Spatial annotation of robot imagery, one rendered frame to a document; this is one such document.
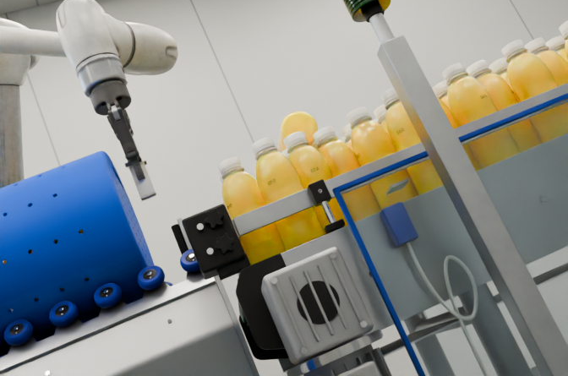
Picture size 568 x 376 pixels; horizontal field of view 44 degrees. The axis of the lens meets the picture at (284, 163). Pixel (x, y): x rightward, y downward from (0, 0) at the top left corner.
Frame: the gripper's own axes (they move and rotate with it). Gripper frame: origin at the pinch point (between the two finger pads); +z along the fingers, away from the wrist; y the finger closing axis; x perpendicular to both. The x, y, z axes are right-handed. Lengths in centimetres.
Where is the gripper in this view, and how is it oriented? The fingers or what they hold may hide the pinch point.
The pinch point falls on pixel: (142, 181)
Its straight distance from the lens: 136.0
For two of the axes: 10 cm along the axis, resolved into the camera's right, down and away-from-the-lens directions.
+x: -9.2, 3.6, -1.6
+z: 4.0, 8.8, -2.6
